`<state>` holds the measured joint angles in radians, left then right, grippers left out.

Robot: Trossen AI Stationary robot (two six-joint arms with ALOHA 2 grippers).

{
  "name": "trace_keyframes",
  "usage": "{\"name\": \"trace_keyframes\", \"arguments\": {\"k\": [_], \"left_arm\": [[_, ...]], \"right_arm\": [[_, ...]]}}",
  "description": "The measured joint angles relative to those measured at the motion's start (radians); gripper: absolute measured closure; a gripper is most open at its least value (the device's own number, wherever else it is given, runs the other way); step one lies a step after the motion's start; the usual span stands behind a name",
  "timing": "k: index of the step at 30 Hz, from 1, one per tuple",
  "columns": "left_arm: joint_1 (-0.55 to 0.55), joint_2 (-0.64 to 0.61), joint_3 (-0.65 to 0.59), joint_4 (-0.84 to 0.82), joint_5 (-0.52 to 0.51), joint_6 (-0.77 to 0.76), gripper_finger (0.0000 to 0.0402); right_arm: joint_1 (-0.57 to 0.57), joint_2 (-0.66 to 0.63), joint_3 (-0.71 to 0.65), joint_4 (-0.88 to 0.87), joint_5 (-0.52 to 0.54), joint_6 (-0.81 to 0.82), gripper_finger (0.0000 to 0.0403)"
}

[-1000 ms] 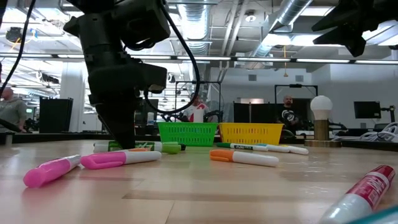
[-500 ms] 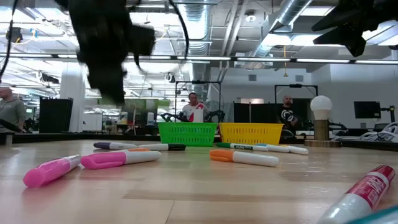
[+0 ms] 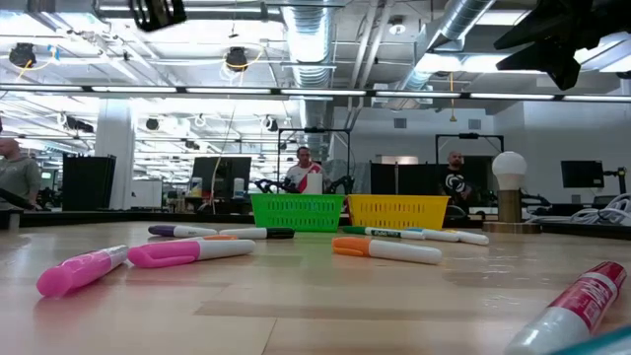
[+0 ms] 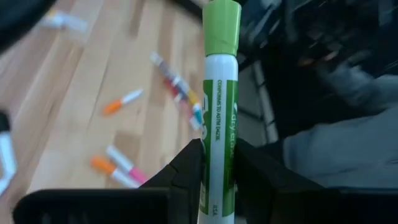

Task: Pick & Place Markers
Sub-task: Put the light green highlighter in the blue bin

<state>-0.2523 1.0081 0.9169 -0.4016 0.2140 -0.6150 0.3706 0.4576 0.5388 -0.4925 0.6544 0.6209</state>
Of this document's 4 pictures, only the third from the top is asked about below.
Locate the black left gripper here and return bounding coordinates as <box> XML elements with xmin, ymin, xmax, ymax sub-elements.
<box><xmin>129</xmin><ymin>0</ymin><xmax>188</xmax><ymax>34</ymax></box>

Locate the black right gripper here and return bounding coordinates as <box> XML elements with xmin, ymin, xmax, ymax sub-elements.
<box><xmin>493</xmin><ymin>0</ymin><xmax>631</xmax><ymax>91</ymax></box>

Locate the red Expo fine marker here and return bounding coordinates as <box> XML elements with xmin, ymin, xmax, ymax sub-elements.
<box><xmin>501</xmin><ymin>259</ymin><xmax>630</xmax><ymax>355</ymax></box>

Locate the green Expo fine marker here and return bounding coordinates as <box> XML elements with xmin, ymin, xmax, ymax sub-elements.
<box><xmin>341</xmin><ymin>225</ymin><xmax>426</xmax><ymax>242</ymax></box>

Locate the black computer monitor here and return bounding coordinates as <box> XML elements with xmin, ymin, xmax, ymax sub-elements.
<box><xmin>560</xmin><ymin>160</ymin><xmax>605</xmax><ymax>189</ymax></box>
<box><xmin>191</xmin><ymin>156</ymin><xmax>252</xmax><ymax>199</ymax></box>

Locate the white globe lamp brass base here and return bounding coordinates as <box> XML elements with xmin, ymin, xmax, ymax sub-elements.
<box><xmin>481</xmin><ymin>150</ymin><xmax>542</xmax><ymax>235</ymax></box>

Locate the person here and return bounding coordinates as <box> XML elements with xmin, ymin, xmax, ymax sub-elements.
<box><xmin>440</xmin><ymin>151</ymin><xmax>475</xmax><ymax>208</ymax></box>
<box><xmin>284</xmin><ymin>146</ymin><xmax>327</xmax><ymax>194</ymax></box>
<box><xmin>0</xmin><ymin>137</ymin><xmax>43</xmax><ymax>211</ymax></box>

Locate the black cabinet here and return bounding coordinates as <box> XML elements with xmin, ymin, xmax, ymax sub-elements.
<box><xmin>62</xmin><ymin>154</ymin><xmax>117</xmax><ymax>212</ymax></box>

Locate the long light bar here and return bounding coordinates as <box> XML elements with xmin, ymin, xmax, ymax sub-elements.
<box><xmin>0</xmin><ymin>84</ymin><xmax>631</xmax><ymax>103</ymax></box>

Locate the black partition panel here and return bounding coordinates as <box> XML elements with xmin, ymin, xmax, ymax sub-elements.
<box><xmin>369</xmin><ymin>162</ymin><xmax>494</xmax><ymax>196</ymax></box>

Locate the purple fine-tip marker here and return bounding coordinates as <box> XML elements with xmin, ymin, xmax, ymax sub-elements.
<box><xmin>147</xmin><ymin>224</ymin><xmax>219</xmax><ymax>240</ymax></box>

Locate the yellow fine-tip marker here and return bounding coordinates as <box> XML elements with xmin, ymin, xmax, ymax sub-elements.
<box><xmin>443</xmin><ymin>229</ymin><xmax>491</xmax><ymax>247</ymax></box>

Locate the pink fine-tip marker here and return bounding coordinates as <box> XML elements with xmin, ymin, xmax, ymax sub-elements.
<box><xmin>35</xmin><ymin>245</ymin><xmax>130</xmax><ymax>299</ymax></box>
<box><xmin>127</xmin><ymin>238</ymin><xmax>257</xmax><ymax>269</ymax></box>

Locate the yellow plastic basket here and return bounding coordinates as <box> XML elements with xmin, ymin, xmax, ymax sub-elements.
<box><xmin>346</xmin><ymin>193</ymin><xmax>452</xmax><ymax>232</ymax></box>

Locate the green plastic basket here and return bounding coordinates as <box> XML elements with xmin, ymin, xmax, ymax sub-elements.
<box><xmin>249</xmin><ymin>192</ymin><xmax>346</xmax><ymax>234</ymax></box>

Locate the black hanging camera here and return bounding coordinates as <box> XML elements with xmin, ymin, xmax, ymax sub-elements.
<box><xmin>225</xmin><ymin>45</ymin><xmax>249</xmax><ymax>73</ymax></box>
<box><xmin>8</xmin><ymin>41</ymin><xmax>38</xmax><ymax>69</ymax></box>

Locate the silver ventilation duct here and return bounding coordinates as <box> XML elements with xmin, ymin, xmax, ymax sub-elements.
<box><xmin>393</xmin><ymin>0</ymin><xmax>497</xmax><ymax>95</ymax></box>
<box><xmin>280</xmin><ymin>0</ymin><xmax>342</xmax><ymax>149</ymax></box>

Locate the yellow hanging cord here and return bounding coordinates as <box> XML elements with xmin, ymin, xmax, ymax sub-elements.
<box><xmin>447</xmin><ymin>71</ymin><xmax>457</xmax><ymax>123</ymax></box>

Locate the white cable bundle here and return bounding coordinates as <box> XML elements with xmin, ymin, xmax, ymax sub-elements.
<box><xmin>525</xmin><ymin>192</ymin><xmax>631</xmax><ymax>226</ymax></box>

